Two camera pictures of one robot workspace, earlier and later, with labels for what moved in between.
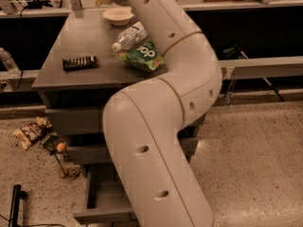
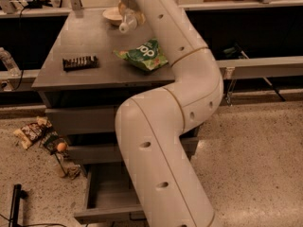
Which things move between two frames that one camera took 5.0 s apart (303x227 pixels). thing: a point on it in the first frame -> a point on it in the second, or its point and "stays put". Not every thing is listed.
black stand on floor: x=17 y=195 stays put
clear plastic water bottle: x=131 y=37 -> x=130 y=22
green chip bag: x=145 y=56 stays put
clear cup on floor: x=56 y=165 stays put
